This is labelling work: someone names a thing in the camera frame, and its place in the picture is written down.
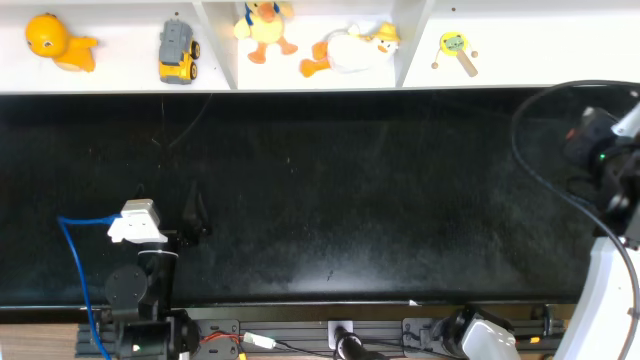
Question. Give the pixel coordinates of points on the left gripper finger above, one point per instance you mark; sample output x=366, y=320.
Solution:
x=196, y=215
x=140, y=192

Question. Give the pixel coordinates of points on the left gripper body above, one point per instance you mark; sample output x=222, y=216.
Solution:
x=182, y=237

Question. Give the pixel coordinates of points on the yellow plush duck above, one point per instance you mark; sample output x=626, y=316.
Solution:
x=266, y=27

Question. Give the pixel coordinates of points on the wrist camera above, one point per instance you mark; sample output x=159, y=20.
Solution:
x=137, y=222
x=627, y=122

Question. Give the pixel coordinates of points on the grey and yellow toy truck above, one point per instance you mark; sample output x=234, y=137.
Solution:
x=176, y=55

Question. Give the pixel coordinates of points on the yellow rubber duck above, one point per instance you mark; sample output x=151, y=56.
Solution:
x=50, y=40

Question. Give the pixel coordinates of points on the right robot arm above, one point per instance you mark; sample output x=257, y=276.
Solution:
x=600, y=300

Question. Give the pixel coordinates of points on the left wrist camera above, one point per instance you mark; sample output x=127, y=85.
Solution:
x=137, y=222

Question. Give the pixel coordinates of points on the white plush duck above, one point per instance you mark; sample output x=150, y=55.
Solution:
x=355, y=52

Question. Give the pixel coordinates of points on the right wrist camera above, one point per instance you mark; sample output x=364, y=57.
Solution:
x=627, y=122

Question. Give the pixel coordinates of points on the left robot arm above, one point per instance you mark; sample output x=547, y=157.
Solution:
x=127, y=290

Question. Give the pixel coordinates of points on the mounting rail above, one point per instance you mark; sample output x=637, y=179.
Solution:
x=300, y=334

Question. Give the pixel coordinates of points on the white shelf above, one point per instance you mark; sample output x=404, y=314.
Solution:
x=125, y=45

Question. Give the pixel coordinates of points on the yellow rattle drum toy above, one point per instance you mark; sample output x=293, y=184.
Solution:
x=454, y=44

